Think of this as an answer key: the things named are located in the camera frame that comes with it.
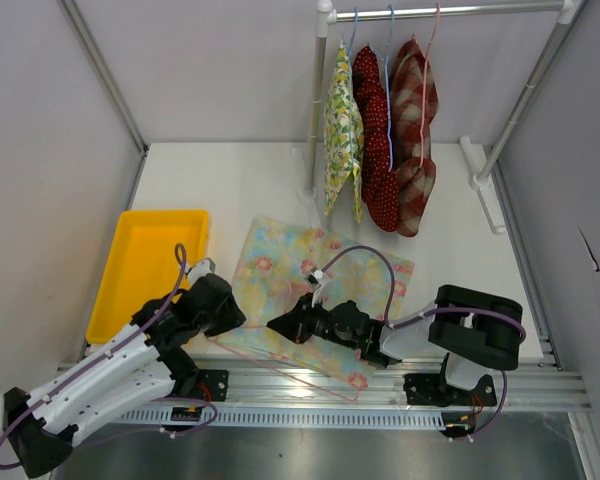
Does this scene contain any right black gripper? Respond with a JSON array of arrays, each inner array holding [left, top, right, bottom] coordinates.
[[268, 291, 360, 350]]

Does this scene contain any pink wire hanger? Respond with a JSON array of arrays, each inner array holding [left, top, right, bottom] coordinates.
[[418, 2, 441, 169], [205, 278, 360, 404]]

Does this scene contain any floral cloth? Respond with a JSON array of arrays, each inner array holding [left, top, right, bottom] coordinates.
[[214, 215, 416, 390]]

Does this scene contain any red plaid skirt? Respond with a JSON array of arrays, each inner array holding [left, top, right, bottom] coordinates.
[[390, 38, 439, 237]]

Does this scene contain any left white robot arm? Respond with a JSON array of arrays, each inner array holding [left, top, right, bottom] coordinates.
[[0, 273, 246, 479]]

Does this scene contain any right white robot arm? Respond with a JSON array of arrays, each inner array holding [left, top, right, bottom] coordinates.
[[267, 284, 526, 404]]

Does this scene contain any yellow plastic tray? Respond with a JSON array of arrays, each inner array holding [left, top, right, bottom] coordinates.
[[86, 210, 210, 345]]

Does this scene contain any red polka dot garment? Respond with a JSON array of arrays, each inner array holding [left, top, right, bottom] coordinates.
[[352, 46, 399, 232]]

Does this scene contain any yellow lemon print garment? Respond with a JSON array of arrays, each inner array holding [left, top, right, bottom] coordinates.
[[323, 41, 364, 223]]

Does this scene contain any metal clothes rack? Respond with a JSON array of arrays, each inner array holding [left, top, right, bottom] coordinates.
[[291, 1, 587, 235]]

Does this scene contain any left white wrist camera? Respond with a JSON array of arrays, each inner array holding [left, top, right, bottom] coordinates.
[[185, 257, 216, 286]]

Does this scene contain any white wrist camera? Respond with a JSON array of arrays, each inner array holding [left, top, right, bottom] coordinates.
[[305, 268, 331, 307], [185, 257, 216, 286]]

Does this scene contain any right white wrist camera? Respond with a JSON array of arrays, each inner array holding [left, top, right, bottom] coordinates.
[[305, 268, 331, 307]]

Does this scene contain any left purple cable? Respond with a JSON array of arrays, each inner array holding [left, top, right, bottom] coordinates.
[[0, 243, 220, 471]]

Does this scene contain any purple cable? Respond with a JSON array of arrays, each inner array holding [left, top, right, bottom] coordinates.
[[0, 243, 220, 471], [319, 245, 529, 444]]

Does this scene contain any perforated cable duct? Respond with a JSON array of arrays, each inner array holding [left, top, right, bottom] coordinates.
[[114, 404, 445, 431]]

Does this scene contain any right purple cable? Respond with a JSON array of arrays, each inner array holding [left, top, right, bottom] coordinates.
[[319, 245, 529, 444]]

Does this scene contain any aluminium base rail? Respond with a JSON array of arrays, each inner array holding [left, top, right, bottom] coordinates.
[[57, 355, 594, 412]]

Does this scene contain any blue wire hanger right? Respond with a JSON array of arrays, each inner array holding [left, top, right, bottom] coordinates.
[[380, 4, 395, 172]]

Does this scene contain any blue wire hanger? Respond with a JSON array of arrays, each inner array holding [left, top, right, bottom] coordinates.
[[380, 4, 395, 172], [347, 6, 360, 61]]

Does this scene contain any blue wire hanger left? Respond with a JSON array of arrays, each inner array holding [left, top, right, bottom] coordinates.
[[347, 6, 360, 61]]

